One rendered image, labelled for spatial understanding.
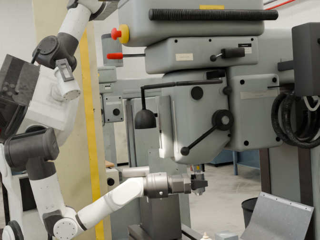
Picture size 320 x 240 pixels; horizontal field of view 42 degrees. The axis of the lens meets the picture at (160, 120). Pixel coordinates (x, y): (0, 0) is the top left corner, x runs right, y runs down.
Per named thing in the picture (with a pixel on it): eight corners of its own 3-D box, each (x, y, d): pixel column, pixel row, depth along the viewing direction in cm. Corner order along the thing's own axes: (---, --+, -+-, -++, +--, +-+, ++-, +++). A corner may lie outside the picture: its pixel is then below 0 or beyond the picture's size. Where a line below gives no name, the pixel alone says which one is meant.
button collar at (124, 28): (124, 41, 132) (122, 22, 131) (118, 44, 137) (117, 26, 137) (129, 41, 132) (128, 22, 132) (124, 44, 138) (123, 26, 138)
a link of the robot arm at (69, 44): (49, 27, 162) (35, 56, 157) (68, 28, 158) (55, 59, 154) (65, 44, 172) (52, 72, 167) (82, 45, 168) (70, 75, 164)
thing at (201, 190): (206, 192, 144) (205, 176, 144) (193, 193, 144) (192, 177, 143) (204, 189, 149) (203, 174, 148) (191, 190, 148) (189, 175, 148)
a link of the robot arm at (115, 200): (145, 191, 139) (112, 214, 138) (145, 189, 148) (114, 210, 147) (135, 175, 140) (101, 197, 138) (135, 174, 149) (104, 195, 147)
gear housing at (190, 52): (171, 68, 128) (168, 36, 127) (144, 75, 150) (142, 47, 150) (261, 64, 140) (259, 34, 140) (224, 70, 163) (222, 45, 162)
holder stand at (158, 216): (154, 242, 168) (150, 194, 167) (142, 227, 189) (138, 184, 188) (182, 237, 171) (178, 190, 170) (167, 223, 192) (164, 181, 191)
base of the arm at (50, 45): (25, 63, 155) (51, 63, 151) (36, 35, 160) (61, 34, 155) (47, 83, 168) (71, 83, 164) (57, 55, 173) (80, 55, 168)
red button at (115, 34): (114, 39, 131) (112, 26, 131) (110, 41, 135) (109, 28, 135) (123, 39, 133) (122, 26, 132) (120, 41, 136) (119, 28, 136)
